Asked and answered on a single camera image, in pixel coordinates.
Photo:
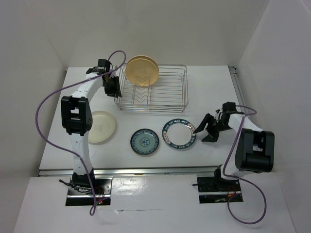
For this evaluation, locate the cream bear plate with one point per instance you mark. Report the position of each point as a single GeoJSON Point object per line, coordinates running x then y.
{"type": "Point", "coordinates": [103, 126]}

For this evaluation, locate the chrome wire dish rack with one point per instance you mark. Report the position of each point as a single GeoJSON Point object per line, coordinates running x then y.
{"type": "Point", "coordinates": [169, 93]}

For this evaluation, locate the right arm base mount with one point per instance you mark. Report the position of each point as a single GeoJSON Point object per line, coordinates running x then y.
{"type": "Point", "coordinates": [212, 191]}

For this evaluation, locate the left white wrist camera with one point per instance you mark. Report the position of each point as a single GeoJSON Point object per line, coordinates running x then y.
{"type": "Point", "coordinates": [114, 72]}

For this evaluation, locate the small blue patterned plate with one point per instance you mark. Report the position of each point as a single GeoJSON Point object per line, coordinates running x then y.
{"type": "Point", "coordinates": [144, 142]}

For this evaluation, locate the aluminium front rail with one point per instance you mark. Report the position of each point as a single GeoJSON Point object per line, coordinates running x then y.
{"type": "Point", "coordinates": [197, 170]}

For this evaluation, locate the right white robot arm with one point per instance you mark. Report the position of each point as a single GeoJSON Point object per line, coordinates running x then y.
{"type": "Point", "coordinates": [220, 174]}

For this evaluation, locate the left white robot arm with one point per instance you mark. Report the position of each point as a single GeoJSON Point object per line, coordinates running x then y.
{"type": "Point", "coordinates": [76, 117]}

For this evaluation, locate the tan yellow plate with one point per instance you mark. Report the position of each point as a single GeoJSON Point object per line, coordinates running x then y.
{"type": "Point", "coordinates": [141, 72]}

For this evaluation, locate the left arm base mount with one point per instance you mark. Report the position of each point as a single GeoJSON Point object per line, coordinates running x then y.
{"type": "Point", "coordinates": [83, 196]}

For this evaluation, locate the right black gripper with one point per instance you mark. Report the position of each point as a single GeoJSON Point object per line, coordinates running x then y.
{"type": "Point", "coordinates": [213, 136]}

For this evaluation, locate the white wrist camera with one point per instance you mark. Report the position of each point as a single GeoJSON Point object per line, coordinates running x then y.
{"type": "Point", "coordinates": [114, 72]}
{"type": "Point", "coordinates": [218, 114]}

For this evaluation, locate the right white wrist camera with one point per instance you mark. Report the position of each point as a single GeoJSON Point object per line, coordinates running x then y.
{"type": "Point", "coordinates": [218, 114]}

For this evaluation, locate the navy rimmed lettered plate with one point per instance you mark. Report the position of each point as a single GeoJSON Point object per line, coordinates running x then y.
{"type": "Point", "coordinates": [177, 132]}

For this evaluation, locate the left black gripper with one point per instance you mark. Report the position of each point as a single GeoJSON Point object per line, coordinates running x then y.
{"type": "Point", "coordinates": [116, 89]}

